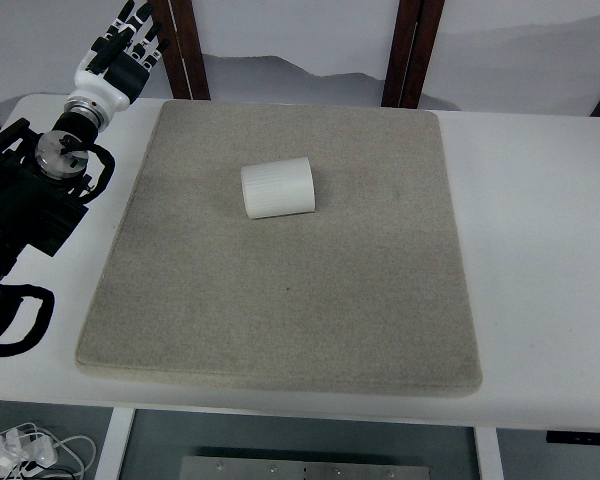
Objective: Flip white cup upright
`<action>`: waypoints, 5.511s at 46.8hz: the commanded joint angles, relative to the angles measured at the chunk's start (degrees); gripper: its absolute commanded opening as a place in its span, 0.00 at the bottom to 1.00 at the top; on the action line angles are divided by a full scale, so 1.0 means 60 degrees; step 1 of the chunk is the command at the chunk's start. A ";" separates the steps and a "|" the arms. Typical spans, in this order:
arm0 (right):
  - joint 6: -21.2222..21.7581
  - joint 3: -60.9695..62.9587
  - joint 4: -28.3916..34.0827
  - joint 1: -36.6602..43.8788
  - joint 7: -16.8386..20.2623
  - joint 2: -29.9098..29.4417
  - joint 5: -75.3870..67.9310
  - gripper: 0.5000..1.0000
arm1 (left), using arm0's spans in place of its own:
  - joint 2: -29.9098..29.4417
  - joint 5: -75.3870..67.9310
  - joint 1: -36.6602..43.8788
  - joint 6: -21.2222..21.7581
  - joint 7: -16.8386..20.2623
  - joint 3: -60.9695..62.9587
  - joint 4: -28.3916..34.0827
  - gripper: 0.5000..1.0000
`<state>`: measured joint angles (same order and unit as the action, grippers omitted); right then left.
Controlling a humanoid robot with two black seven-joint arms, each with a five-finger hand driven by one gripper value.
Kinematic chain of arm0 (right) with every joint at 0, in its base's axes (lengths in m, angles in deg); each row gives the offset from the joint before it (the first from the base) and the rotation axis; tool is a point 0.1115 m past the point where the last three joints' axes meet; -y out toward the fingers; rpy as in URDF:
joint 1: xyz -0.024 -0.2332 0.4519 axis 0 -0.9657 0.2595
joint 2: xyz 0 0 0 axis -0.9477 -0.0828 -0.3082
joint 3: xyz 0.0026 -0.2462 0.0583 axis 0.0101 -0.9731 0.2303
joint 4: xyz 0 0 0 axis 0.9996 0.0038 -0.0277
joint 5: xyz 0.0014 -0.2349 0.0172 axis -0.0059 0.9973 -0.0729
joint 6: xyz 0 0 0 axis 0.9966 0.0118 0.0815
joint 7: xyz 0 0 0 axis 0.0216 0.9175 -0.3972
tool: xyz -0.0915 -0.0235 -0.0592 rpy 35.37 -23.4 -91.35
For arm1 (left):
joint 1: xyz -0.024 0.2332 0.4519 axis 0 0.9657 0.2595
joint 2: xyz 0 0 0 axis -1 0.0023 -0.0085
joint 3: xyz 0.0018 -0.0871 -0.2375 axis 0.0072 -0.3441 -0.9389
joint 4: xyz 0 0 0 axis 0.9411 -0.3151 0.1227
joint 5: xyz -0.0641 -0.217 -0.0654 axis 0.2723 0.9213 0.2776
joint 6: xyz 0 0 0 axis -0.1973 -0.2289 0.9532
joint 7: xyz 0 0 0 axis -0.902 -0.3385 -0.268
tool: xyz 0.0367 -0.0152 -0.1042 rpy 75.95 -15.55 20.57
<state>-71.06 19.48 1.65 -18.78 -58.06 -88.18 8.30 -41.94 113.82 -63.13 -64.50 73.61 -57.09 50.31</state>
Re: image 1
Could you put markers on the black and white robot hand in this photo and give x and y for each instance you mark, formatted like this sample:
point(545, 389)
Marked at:
point(117, 67)

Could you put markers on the white ribbed cup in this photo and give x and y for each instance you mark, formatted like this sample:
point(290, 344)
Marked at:
point(278, 188)

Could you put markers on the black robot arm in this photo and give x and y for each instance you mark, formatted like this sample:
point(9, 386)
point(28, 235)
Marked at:
point(48, 179)

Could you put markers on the beige felt mat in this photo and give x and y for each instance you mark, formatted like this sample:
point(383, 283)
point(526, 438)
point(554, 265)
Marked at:
point(365, 295)

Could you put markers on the black desk control panel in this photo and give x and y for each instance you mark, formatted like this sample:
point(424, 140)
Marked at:
point(573, 437)

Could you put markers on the left brown screen frame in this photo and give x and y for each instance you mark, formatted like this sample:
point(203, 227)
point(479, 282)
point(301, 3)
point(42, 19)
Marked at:
point(183, 59)

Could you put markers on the middle brown screen frame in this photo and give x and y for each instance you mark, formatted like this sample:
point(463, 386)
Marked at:
point(415, 30)

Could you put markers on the white power adapters with cables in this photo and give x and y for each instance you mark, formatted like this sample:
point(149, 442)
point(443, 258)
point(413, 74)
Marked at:
point(31, 452)

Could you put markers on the metal base plate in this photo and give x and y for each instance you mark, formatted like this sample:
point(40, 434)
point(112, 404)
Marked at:
point(206, 467)

